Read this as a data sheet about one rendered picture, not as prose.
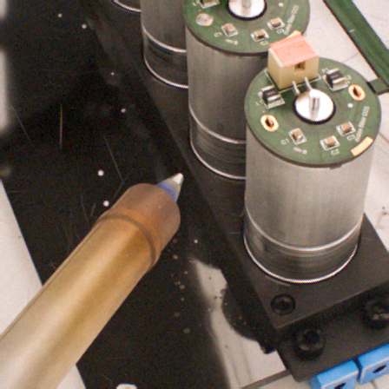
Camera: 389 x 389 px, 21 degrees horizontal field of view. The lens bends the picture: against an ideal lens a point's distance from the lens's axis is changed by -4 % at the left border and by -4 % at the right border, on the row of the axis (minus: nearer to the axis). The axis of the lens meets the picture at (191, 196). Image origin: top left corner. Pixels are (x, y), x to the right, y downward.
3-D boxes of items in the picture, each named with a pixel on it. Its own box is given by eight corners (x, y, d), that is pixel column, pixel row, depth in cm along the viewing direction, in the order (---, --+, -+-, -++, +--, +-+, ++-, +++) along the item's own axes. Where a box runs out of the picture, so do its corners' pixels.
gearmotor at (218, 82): (218, 217, 23) (214, 63, 19) (174, 135, 25) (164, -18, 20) (316, 179, 24) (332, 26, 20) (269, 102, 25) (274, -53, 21)
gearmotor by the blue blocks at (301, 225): (272, 319, 22) (284, 178, 18) (224, 229, 23) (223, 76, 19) (372, 276, 22) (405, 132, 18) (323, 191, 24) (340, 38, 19)
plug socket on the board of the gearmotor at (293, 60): (286, 101, 19) (286, 76, 18) (265, 68, 19) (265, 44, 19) (324, 88, 19) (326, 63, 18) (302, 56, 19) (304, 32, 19)
